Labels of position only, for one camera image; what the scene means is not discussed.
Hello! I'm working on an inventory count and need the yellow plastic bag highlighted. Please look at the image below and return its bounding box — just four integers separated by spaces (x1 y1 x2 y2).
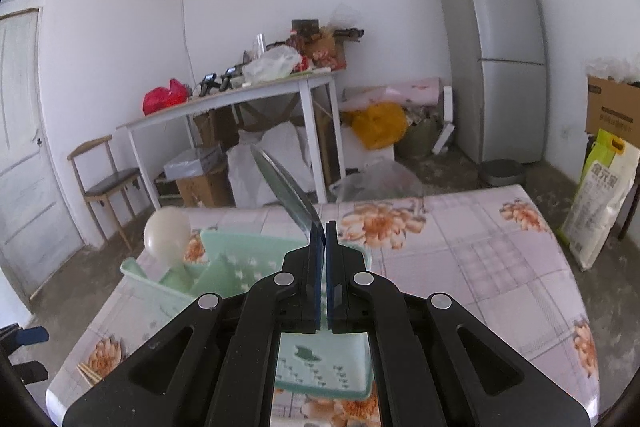
350 103 408 151

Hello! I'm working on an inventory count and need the floral tablecloth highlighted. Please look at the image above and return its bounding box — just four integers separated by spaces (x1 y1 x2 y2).
46 184 600 427

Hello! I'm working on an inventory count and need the grey round bin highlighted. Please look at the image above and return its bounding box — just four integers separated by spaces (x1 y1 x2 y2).
480 159 527 186

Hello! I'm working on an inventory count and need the large cardboard box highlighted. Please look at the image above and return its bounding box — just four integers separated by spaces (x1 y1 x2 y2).
585 74 640 138

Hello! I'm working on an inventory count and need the grey flat box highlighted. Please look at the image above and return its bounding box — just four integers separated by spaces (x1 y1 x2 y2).
164 146 226 180

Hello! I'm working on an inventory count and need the white ceramic spoon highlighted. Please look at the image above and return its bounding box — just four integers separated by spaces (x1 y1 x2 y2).
143 207 193 283

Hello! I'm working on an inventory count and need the green plastic utensil basket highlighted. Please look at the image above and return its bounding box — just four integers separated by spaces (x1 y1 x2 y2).
120 227 373 395

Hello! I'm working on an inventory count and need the small cardboard box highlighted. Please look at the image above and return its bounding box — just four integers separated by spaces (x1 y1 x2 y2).
176 172 233 208

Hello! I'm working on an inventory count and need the brown printed cardboard box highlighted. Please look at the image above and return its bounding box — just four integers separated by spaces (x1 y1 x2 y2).
300 29 348 70

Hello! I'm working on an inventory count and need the white table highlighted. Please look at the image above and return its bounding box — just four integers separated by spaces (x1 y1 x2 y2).
116 71 346 210

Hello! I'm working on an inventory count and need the white woven sack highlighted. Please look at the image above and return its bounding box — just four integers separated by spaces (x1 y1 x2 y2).
227 124 313 208

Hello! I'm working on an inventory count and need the grey refrigerator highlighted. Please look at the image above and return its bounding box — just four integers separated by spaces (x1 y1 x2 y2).
433 0 548 165

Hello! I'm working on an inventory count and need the olive green bucket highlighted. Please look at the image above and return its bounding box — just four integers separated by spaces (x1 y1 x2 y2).
395 117 446 158

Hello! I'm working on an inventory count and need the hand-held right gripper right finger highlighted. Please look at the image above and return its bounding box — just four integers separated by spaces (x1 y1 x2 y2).
326 221 591 427

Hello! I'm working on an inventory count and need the red plastic bag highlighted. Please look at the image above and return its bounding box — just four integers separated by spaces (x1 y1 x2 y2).
142 78 190 116

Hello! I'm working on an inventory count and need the wooden chair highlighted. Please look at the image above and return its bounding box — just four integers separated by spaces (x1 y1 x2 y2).
67 135 146 250

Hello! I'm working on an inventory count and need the rice bag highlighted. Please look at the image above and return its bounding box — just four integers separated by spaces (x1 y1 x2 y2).
557 129 640 272

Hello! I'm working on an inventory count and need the white door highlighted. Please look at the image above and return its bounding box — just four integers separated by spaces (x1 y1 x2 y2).
0 7 83 303

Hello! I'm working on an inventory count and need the clear plastic bag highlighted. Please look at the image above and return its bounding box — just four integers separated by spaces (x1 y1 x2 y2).
330 157 426 202

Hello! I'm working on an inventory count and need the white plastic bag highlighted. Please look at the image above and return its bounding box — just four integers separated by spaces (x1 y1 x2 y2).
242 45 303 84

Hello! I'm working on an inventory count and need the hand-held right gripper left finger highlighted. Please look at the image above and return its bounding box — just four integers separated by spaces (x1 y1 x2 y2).
64 221 326 427

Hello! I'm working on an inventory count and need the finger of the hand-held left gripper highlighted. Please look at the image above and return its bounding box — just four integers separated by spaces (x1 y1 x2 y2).
10 359 48 384
0 323 49 352

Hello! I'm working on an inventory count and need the white panel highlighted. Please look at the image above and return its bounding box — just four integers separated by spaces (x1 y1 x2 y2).
432 87 457 155

